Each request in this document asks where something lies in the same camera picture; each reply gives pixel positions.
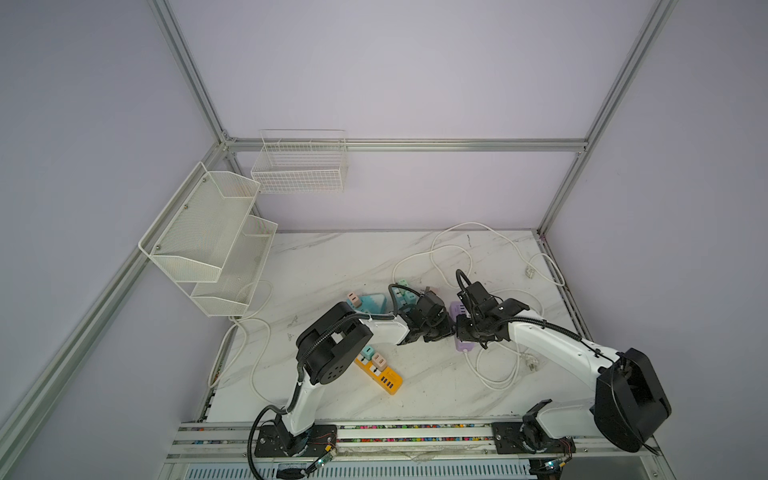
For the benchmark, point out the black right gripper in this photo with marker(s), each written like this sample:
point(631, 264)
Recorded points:
point(462, 334)

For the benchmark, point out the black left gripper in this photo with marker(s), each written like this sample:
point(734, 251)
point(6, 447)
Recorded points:
point(447, 327)

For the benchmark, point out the purple power strip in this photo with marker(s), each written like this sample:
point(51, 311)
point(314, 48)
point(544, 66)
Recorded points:
point(459, 318)

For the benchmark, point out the blue rectangular power strip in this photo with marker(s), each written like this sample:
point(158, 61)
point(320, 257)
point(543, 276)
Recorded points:
point(404, 298)

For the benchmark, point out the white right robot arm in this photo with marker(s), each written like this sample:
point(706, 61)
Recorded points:
point(627, 403)

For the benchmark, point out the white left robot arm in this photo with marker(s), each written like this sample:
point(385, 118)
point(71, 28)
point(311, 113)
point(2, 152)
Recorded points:
point(327, 348)

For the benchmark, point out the pink plug on orange strip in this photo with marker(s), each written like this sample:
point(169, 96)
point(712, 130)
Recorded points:
point(379, 361)

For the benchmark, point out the green plug on orange strip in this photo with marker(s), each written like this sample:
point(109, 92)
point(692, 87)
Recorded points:
point(367, 352)

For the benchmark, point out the teal triangular power strip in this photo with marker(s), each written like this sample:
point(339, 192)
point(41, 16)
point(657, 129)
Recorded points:
point(373, 304)

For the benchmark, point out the orange power strip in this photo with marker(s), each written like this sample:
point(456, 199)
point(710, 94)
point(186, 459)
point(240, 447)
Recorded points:
point(389, 380)

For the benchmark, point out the small white mesh shelf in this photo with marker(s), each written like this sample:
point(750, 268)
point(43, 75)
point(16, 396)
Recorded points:
point(232, 294)

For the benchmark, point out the large white mesh shelf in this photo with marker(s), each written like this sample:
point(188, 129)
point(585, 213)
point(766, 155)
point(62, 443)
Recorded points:
point(191, 240)

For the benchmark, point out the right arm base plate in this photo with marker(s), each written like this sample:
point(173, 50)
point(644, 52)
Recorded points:
point(528, 438)

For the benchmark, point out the aluminium front rail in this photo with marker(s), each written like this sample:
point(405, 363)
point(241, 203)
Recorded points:
point(417, 440)

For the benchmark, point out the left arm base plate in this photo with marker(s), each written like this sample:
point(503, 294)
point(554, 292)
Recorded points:
point(294, 443)

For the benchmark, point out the white wire basket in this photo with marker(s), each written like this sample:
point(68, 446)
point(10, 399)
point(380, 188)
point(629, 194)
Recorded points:
point(301, 161)

